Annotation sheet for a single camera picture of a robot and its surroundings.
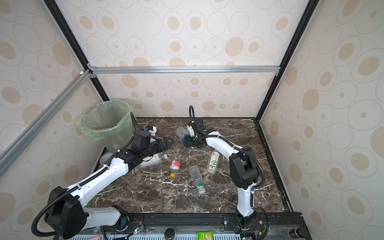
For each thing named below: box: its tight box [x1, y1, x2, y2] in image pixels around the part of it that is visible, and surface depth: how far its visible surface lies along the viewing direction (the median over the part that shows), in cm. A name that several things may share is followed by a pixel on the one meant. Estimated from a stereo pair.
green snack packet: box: [197, 230, 214, 240], surface depth 70 cm
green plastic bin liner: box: [75, 100, 134, 152], surface depth 90 cm
